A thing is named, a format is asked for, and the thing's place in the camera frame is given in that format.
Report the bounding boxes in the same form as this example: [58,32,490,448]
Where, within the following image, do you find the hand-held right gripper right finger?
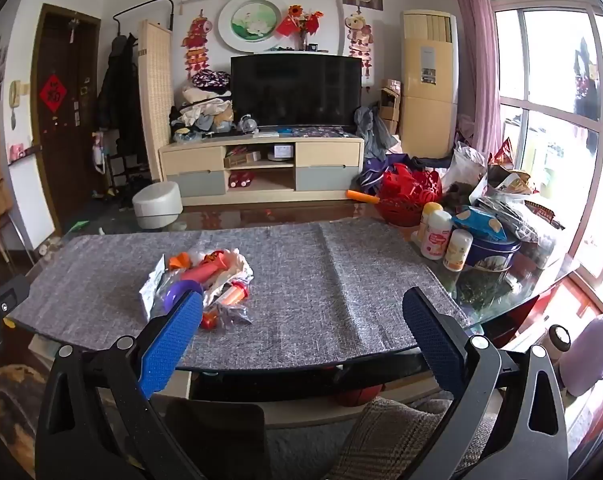
[402,287,569,480]

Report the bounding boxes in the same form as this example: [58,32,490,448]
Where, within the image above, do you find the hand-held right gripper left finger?
[36,290,205,480]

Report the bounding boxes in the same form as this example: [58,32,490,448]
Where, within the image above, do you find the pink toy horn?
[179,252,232,286]

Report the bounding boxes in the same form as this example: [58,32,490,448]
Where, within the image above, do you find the silver foil wrapper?
[139,255,167,321]

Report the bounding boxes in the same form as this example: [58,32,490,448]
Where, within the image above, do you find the small tube red cap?
[216,282,250,306]

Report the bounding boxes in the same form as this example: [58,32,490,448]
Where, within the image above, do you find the white bottle orange label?
[442,229,475,272]

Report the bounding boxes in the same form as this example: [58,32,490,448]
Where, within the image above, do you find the orange basketball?
[336,382,385,407]

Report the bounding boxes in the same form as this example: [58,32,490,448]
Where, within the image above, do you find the clear plastic bag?
[139,247,255,323]

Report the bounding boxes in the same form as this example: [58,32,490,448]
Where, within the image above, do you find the white bottle pink label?
[421,210,453,261]

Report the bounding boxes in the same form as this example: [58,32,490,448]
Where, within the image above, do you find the plaid cushion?
[326,397,497,480]

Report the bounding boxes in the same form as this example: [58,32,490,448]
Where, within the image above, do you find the blue round tin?
[459,237,522,273]

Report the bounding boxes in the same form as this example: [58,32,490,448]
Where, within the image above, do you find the white board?
[9,155,57,251]

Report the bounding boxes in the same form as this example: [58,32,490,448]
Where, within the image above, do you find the dark chair back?
[164,400,267,480]

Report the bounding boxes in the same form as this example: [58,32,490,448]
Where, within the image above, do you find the white bottle yellow cap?
[417,202,443,246]

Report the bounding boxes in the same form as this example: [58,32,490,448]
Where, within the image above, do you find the dark thermos white cap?
[540,324,572,391]

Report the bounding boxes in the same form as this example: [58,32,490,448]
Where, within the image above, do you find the blue snack packet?
[451,206,507,241]

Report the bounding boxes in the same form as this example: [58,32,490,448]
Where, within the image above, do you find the white round stool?
[132,182,184,231]

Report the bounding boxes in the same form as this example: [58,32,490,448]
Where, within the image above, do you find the grey woven table mat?
[6,219,469,372]

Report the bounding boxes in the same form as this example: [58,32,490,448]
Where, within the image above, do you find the red plastic basket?
[376,164,442,227]

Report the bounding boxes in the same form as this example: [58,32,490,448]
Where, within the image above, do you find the dark brown wooden door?
[32,4,102,233]

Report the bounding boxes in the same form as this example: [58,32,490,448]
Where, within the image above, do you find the lilac bottle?
[564,312,603,398]

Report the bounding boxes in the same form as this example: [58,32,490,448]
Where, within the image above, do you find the pile of snack bags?
[441,140,567,261]

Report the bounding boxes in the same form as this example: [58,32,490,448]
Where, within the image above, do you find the purple bag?
[357,157,397,193]

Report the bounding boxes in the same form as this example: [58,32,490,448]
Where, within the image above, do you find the beige grey television cabinet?
[159,132,365,207]

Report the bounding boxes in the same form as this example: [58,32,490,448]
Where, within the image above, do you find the red diamond door decoration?
[38,74,68,114]

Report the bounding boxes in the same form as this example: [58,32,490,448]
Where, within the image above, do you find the grey cloth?
[354,105,397,161]

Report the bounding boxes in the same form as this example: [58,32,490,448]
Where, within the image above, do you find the cardboard box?
[400,9,459,150]
[379,79,403,136]

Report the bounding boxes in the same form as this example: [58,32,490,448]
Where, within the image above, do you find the pile of clothes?
[170,70,235,141]

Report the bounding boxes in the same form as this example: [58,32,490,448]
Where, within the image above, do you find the woven rattan panel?
[138,20,173,181]

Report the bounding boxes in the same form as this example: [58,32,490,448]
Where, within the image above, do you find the dark coats on rack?
[98,32,147,146]

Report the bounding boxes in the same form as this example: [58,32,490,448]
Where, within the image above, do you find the black flat television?
[230,55,362,128]

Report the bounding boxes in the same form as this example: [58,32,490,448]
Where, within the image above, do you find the window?
[486,0,603,311]

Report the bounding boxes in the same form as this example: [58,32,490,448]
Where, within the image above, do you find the red hanging fish decoration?
[345,7,375,78]
[182,10,213,81]

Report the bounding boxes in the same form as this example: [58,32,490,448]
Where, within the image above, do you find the pink curtain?
[449,0,505,161]

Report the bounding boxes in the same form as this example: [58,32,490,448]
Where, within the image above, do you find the black coat rack pipe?
[112,0,175,36]

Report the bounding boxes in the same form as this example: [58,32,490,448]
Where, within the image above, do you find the sunflower and red flags decoration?
[276,5,325,51]

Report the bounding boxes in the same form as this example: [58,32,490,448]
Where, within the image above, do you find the purple plastic ring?
[164,280,202,311]

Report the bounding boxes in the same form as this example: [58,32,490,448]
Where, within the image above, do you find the wall intercom phone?
[9,80,25,128]

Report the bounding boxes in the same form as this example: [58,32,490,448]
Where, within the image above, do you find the round white green wall decoration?
[218,0,282,53]

